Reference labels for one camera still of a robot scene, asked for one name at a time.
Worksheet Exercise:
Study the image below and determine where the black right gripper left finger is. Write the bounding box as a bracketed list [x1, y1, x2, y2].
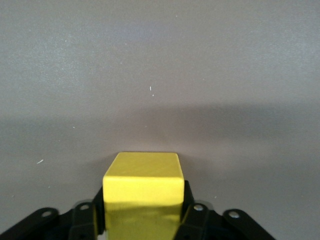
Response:
[0, 186, 107, 240]

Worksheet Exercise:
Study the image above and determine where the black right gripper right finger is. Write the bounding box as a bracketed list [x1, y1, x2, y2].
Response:
[172, 179, 276, 240]

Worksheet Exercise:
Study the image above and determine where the yellow wooden cube block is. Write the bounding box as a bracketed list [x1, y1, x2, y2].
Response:
[102, 151, 186, 240]

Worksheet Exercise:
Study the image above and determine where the brown table cover sheet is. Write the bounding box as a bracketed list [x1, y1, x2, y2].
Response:
[0, 0, 320, 240]

